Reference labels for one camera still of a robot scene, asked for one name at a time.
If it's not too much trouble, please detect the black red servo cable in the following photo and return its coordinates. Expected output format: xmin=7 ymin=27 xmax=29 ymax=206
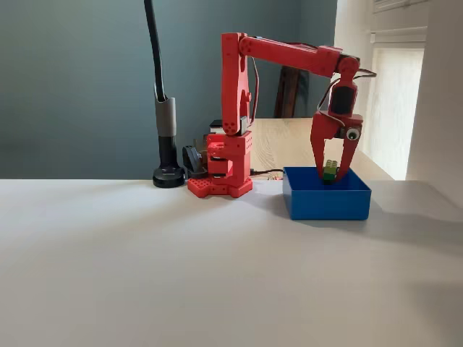
xmin=252 ymin=57 xmax=262 ymax=122

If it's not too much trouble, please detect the green lego block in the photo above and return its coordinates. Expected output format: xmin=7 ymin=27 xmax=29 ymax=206
xmin=323 ymin=159 xmax=341 ymax=185

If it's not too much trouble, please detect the dark wrist cable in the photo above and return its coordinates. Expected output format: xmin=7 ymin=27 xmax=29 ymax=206
xmin=356 ymin=67 xmax=378 ymax=82

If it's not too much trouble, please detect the black power cable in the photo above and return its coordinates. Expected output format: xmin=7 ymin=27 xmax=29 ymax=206
xmin=251 ymin=168 xmax=286 ymax=181

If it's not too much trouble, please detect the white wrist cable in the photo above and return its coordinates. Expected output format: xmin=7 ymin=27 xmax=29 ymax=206
xmin=317 ymin=77 xmax=348 ymax=127

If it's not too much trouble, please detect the blue plastic box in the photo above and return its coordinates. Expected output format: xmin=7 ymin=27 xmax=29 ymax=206
xmin=282 ymin=166 xmax=373 ymax=220

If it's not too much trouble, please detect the black table clamp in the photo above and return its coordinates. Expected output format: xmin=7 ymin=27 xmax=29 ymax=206
xmin=181 ymin=144 xmax=209 ymax=179

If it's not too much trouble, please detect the light wooden table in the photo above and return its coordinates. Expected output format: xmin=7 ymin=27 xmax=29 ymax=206
xmin=249 ymin=117 xmax=395 ymax=181

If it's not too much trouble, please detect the dark wooden frame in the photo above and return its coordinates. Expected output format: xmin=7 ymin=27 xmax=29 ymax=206
xmin=273 ymin=67 xmax=310 ymax=119

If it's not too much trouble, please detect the white window blind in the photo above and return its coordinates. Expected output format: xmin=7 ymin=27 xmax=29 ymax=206
xmin=370 ymin=25 xmax=430 ymax=181

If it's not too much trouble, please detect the black round object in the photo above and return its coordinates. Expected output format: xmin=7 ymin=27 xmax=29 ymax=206
xmin=143 ymin=0 xmax=187 ymax=188

